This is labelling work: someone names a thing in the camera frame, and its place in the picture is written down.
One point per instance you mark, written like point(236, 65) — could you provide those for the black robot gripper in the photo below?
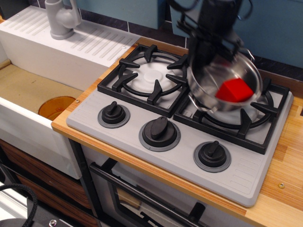
point(213, 34)

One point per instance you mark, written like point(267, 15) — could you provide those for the stainless steel pan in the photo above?
point(205, 83)

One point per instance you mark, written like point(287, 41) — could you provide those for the red wooden cube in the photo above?
point(234, 90)

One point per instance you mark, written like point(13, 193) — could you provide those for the black middle stove knob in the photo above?
point(159, 135)

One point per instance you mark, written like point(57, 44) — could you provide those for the black stove knob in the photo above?
point(212, 157)
point(159, 135)
point(113, 116)

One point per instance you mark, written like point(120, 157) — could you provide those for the black right stove knob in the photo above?
point(212, 157)

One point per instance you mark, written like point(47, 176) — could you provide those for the black left stove knob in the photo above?
point(113, 116)

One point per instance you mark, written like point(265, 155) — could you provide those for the grey toy stove top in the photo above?
point(240, 182)

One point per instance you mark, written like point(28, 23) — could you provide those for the black left burner grate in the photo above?
point(150, 79)

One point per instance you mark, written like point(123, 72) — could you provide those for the black burner grate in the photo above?
point(150, 79)
point(256, 127)

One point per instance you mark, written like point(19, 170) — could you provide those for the black right burner grate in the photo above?
point(256, 127)

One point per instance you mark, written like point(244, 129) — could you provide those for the grey toy faucet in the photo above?
point(62, 21)

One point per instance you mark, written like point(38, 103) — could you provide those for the orange plastic plate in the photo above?
point(52, 108)

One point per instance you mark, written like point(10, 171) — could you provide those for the toy oven door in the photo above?
point(134, 213)

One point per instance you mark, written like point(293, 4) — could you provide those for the white toy sink unit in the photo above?
point(36, 68)

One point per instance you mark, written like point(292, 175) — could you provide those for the wooden drawer front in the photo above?
point(55, 190)

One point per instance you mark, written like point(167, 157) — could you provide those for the black oven door handle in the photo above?
point(105, 171)

